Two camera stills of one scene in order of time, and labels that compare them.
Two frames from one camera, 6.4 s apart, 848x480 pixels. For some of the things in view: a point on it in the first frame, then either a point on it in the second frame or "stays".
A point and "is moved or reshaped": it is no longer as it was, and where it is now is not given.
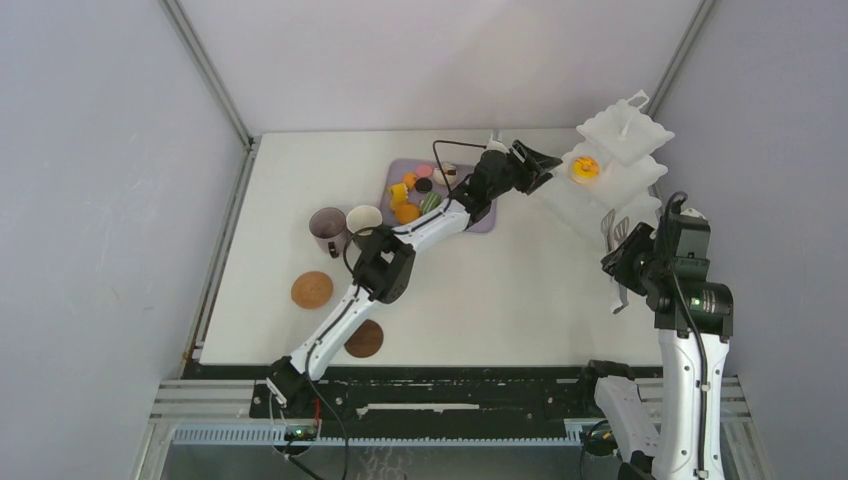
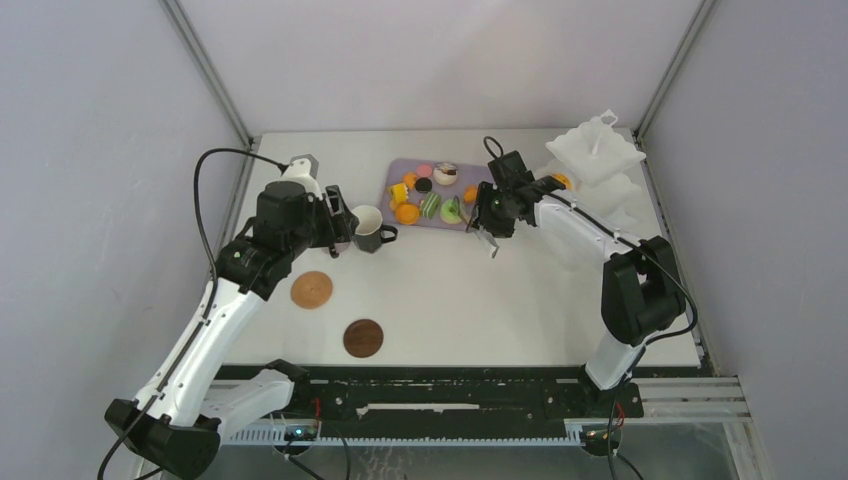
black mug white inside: x=362 y=222 stays
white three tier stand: x=615 y=168 is moved or reshaped
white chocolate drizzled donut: x=450 y=173 stays
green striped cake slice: x=430 y=201 stays
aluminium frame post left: x=204 y=59 stays
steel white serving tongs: x=615 y=230 is moved or reshaped
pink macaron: x=424 y=170 stays
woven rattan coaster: x=311 y=290 stays
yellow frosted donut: x=585 y=170 → x=564 y=180
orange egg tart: x=406 y=213 stays
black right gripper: x=618 y=261 → x=487 y=192
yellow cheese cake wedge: x=398 y=194 stays
